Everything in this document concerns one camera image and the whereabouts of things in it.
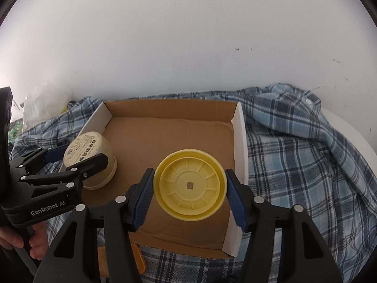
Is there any blue plaid shirt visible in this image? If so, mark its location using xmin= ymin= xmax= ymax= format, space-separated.
xmin=9 ymin=83 xmax=377 ymax=283

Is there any cardboard box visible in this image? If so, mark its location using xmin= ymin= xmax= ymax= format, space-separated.
xmin=76 ymin=100 xmax=249 ymax=258

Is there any cream round labelled container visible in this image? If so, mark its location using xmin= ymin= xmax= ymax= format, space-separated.
xmin=63 ymin=131 xmax=118 ymax=190

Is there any person's left hand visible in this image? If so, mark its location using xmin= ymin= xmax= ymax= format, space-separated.
xmin=0 ymin=222 xmax=48 ymax=261

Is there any clear plastic bag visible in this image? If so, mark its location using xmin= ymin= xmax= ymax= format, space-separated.
xmin=22 ymin=81 xmax=73 ymax=127

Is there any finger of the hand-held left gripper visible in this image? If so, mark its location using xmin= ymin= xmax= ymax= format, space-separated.
xmin=18 ymin=153 xmax=109 ymax=204
xmin=9 ymin=141 xmax=71 ymax=177

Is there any green leaf-print tissue box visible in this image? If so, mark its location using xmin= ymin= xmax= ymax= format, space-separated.
xmin=7 ymin=118 xmax=25 ymax=140

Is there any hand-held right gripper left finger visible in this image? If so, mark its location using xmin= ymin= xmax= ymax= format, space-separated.
xmin=32 ymin=167 xmax=156 ymax=283

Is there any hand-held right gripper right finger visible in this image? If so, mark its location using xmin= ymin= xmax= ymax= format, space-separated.
xmin=225 ymin=169 xmax=345 ymax=283

